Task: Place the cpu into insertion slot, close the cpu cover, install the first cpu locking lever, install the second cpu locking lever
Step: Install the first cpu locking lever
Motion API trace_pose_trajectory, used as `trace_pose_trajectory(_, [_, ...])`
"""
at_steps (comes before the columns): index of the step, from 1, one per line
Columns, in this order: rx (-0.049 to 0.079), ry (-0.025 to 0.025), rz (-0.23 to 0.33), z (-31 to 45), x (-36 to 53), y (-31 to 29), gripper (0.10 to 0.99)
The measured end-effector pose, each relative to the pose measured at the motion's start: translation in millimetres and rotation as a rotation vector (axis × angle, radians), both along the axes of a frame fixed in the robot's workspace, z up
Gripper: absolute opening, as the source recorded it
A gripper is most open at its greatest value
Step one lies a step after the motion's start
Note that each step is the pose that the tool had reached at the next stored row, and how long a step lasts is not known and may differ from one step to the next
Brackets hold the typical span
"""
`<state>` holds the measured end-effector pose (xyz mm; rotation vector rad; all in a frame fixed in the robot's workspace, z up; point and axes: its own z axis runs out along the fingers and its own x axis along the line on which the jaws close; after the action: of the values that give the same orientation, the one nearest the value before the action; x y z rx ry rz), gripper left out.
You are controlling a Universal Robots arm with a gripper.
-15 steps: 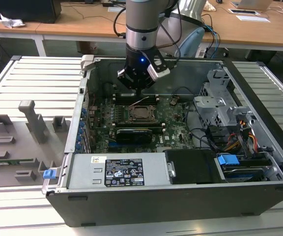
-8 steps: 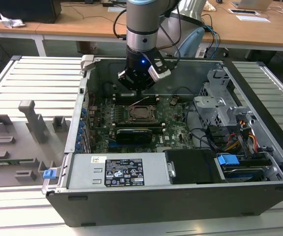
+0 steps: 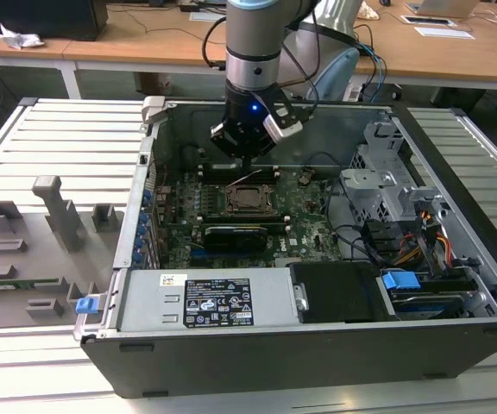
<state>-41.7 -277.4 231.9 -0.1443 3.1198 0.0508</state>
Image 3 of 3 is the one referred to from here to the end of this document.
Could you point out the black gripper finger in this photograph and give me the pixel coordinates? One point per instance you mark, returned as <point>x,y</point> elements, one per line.
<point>260,142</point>
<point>227,140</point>

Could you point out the silver square CPU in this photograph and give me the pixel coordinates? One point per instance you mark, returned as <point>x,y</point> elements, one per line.
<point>248,200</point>

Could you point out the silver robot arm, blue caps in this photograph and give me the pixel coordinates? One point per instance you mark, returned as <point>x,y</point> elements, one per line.
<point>253,47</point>

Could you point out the black RAM slot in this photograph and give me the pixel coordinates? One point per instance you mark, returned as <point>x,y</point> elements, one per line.
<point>214,176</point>
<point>242,219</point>
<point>220,166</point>
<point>273,227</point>

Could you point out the CPU socket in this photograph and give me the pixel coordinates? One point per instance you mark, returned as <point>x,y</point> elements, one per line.
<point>226,203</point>

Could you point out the round coin battery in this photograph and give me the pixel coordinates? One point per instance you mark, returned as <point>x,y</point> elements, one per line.
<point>304,177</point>

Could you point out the brown cardboard box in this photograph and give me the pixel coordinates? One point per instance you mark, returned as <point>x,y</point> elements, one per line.
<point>153,82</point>

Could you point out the wooden desk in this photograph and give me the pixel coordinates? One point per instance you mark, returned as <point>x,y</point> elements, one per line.
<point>166,43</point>
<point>37,49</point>

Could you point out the white paper sheet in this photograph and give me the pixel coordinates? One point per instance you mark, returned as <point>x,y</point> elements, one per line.
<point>199,17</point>
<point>442,32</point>

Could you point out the white power strip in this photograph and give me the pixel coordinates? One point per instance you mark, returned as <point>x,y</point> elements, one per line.
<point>354,92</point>

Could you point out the grey metal drive cage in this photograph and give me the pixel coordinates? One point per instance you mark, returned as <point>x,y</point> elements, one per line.
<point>359,190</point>

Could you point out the green motherboard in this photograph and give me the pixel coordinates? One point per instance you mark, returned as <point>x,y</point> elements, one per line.
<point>311,241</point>

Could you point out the black power strip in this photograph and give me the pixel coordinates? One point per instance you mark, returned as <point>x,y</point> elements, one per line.
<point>192,8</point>

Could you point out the beige crumpled lump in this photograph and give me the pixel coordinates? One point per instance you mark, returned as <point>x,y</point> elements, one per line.
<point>368,10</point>

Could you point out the black plastic shroud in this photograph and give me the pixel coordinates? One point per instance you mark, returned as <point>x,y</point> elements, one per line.
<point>337,293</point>

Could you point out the grey power supply, black label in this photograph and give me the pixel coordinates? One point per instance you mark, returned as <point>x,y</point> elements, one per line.
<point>151,302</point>

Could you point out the hard disk in blue carrier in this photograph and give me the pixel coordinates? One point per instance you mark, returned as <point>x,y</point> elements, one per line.
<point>399,281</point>

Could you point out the white-framed tablet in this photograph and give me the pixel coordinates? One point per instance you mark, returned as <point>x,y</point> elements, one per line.
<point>429,20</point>

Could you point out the blue plastic case latch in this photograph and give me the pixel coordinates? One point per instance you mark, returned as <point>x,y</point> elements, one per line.
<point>85,305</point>

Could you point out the black open PC case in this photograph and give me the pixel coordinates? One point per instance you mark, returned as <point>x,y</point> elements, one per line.
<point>274,362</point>

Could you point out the silver laptop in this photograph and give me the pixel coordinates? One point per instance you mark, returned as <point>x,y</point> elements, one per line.
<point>442,6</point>

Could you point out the black computer box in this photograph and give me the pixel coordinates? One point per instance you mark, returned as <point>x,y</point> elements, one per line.
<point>37,17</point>

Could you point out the crumpled white paper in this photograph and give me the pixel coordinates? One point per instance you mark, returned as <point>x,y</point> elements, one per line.
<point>20,39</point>

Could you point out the grey parts rack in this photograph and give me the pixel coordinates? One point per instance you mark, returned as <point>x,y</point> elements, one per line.
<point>28,259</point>

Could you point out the green RAM stick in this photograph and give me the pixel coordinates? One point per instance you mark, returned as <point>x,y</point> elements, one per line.
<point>37,283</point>

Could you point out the white wrist camera, black bracket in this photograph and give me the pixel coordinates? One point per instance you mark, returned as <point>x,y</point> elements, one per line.
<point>281,131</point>

